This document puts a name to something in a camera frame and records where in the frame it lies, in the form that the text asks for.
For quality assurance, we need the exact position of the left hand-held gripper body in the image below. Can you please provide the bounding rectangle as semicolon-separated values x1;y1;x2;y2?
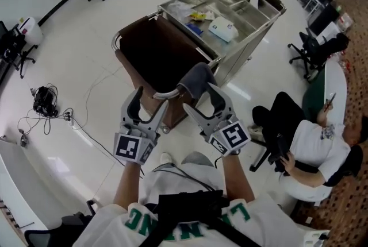
113;122;161;167

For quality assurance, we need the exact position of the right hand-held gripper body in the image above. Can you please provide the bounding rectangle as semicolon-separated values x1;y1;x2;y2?
204;118;252;157

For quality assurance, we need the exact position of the grey cloth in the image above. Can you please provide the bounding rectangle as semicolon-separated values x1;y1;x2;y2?
176;62;220;101

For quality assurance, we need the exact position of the person's left forearm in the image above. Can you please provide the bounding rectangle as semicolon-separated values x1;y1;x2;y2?
113;160;145;209

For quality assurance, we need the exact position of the person's right forearm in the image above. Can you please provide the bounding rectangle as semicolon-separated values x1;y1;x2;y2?
220;151;257;204

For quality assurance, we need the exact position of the large brown cart bag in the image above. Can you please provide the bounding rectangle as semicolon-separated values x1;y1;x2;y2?
114;15;220;129

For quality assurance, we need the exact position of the stainless steel cart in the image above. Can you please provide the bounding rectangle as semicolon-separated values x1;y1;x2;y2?
156;0;288;88

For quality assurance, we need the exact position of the person's white shoe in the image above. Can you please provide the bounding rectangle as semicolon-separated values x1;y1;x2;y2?
159;152;174;167

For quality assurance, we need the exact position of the white power strip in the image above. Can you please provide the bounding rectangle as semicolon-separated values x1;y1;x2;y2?
62;112;76;129

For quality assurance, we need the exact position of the black chest harness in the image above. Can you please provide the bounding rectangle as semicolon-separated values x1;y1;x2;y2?
143;190;261;247

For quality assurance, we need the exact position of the white tissue packet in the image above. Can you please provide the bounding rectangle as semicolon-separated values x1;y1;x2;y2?
208;16;240;43

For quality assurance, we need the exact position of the black device bundle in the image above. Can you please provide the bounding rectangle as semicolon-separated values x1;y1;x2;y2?
32;84;59;118

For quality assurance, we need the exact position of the blue packet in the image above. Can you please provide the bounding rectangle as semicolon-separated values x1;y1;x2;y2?
185;21;204;36

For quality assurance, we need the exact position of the yellow packet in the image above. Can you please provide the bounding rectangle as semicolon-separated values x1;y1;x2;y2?
189;11;208;23

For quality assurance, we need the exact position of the person's white shirt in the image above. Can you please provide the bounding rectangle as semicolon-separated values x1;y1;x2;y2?
74;160;306;247

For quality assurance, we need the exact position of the clear plastic bag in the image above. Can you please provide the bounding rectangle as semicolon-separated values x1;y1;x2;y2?
166;1;193;19

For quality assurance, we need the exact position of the white round table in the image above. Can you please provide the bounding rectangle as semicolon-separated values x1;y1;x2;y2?
323;57;349;128

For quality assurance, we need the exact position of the black mesh chair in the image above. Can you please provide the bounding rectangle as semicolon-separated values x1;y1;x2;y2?
24;199;101;247

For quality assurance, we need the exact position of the white curved desk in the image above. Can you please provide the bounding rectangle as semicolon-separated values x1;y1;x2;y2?
0;136;97;247

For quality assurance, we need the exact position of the white waste bin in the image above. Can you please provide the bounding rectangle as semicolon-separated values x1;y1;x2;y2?
18;16;44;46

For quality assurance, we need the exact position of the black cabinet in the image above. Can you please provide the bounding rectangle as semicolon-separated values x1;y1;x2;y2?
308;3;341;37

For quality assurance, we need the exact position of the white floor cable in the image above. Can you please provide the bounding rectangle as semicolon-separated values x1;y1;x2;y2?
70;67;127;168

